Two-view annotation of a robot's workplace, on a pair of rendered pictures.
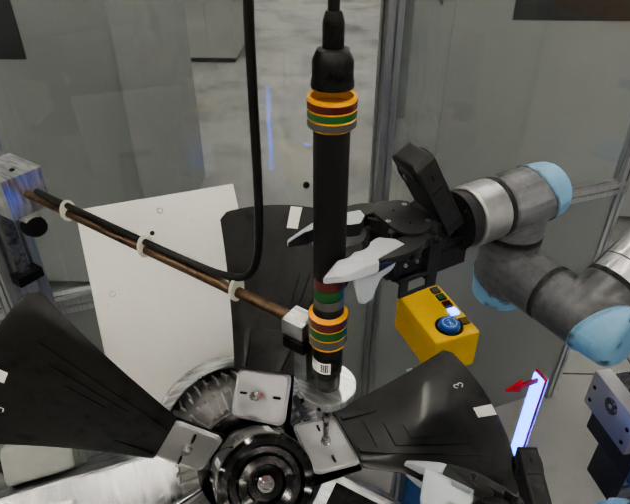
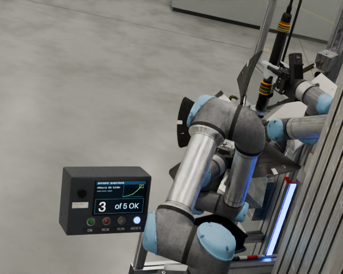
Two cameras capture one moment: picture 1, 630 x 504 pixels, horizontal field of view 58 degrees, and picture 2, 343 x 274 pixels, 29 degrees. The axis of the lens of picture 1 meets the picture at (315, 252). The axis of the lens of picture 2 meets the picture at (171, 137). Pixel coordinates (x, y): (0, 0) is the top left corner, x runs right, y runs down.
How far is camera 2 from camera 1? 244 cm
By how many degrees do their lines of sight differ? 71
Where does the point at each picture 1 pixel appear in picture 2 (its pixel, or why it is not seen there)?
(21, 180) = (323, 57)
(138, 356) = (282, 115)
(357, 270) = (264, 63)
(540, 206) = (311, 99)
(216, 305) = not seen: hidden behind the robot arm
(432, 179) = (291, 60)
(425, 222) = (287, 73)
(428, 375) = (287, 161)
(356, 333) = not seen: outside the picture
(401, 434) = not seen: hidden behind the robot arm
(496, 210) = (300, 86)
